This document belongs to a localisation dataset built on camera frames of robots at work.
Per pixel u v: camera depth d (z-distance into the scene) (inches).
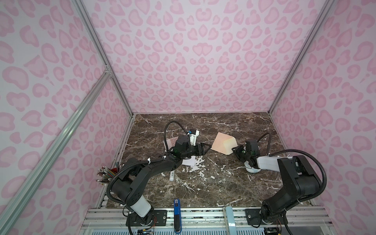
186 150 28.1
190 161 36.1
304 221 28.7
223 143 39.9
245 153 32.1
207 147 31.0
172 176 33.8
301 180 18.2
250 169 33.8
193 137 31.0
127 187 17.7
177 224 26.8
